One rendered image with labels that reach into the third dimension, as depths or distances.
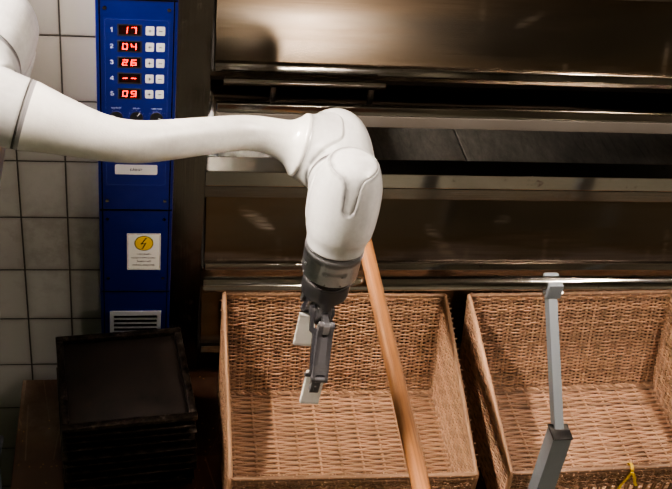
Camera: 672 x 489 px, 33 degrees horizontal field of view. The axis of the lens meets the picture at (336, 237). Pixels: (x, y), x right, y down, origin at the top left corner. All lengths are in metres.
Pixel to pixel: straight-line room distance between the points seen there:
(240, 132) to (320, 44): 0.67
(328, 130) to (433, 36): 0.70
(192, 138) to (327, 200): 0.22
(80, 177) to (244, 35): 0.49
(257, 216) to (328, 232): 0.97
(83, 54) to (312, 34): 0.46
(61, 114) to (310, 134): 0.39
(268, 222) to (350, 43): 0.49
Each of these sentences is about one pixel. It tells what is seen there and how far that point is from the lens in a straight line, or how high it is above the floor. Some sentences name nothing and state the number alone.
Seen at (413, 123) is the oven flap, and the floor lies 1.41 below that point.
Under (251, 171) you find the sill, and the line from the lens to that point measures 2.49.
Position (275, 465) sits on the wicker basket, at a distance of 2.64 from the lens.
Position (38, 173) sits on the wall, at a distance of 2.49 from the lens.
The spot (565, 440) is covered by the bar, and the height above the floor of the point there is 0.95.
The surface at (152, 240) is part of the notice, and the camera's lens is 2.55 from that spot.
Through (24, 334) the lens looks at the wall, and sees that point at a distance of 2.79.
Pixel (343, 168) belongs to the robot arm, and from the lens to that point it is 1.58.
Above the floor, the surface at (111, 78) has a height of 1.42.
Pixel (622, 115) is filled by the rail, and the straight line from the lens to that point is 2.44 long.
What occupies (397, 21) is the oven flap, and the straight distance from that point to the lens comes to 2.35.
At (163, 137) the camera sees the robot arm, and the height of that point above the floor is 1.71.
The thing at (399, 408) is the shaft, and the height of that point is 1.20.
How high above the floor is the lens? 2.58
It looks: 37 degrees down
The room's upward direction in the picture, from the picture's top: 8 degrees clockwise
